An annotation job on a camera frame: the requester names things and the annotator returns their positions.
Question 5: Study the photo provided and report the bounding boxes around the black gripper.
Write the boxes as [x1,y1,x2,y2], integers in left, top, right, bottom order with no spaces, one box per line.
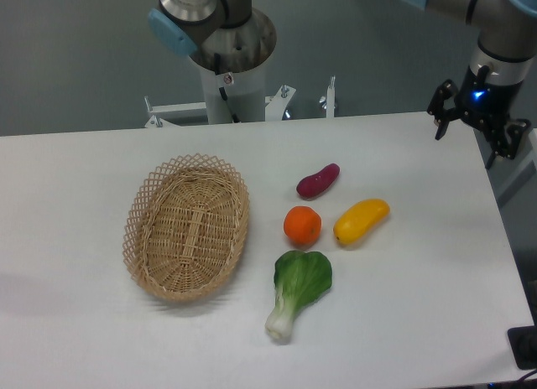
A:
[426,68,531,169]

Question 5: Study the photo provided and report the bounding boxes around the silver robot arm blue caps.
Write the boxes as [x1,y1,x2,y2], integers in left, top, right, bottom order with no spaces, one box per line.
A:
[148,0,536,158]

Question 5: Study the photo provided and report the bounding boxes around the yellow mango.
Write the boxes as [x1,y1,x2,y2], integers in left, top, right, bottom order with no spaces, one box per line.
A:
[333,198,390,245]

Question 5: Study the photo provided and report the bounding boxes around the purple sweet potato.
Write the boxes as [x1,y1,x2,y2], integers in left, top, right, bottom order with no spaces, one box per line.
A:
[296,163,340,200]

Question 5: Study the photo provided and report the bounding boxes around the orange fruit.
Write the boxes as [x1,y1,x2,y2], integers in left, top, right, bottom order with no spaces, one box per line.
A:
[283,206,322,246]

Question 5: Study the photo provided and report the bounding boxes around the black device at table edge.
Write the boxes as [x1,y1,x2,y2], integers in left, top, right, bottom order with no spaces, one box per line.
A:
[508,325,536,370]

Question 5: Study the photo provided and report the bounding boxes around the green bok choy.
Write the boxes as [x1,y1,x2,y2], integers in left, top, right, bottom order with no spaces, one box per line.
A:
[265,250,332,342]

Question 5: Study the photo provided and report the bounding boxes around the oval woven wicker basket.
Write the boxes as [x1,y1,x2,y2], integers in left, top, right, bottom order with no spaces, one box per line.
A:
[123,153,249,302]

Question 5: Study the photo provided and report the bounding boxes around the white metal mounting frame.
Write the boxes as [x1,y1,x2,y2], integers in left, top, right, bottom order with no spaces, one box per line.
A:
[144,75,338,128]

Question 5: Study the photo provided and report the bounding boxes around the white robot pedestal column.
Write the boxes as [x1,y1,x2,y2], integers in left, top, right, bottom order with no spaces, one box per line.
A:
[197,65,266,125]

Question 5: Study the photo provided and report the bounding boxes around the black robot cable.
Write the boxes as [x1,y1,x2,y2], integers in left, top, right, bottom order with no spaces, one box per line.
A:
[212,52,241,124]

